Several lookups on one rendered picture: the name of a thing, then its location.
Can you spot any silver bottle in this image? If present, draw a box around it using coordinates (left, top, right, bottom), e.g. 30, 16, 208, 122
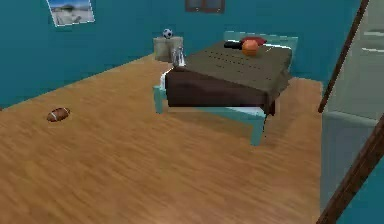
171, 46, 187, 68

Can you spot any beige bedside table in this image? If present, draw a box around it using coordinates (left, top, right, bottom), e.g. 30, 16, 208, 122
153, 35, 184, 63

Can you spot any brown framed room door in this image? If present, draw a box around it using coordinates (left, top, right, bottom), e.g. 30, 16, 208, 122
315, 0, 384, 224

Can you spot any black bat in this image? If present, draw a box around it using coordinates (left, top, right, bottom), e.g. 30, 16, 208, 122
223, 40, 244, 51

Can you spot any red pillow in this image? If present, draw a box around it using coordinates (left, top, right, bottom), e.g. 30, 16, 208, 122
240, 36, 268, 46

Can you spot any orange basketball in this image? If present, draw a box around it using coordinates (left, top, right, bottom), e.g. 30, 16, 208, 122
241, 39, 260, 57

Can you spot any teal bed brown blanket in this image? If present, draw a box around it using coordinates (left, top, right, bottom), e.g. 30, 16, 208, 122
152, 30, 299, 147

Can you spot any brown american football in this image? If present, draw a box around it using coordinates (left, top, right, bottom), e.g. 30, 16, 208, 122
46, 107, 71, 123

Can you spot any framed landscape picture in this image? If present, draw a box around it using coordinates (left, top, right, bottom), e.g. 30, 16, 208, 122
46, 0, 96, 28

